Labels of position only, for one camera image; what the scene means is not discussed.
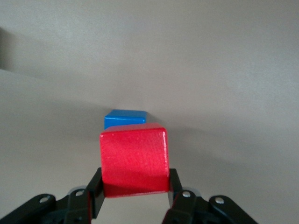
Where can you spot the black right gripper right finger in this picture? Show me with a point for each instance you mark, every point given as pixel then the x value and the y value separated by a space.
pixel 187 207

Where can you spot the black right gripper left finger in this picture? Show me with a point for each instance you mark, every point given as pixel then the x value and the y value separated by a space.
pixel 79 205

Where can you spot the red wooden block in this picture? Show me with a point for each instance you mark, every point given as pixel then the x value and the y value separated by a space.
pixel 134 161

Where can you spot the blue wooden block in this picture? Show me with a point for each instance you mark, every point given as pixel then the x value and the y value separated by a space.
pixel 126 117

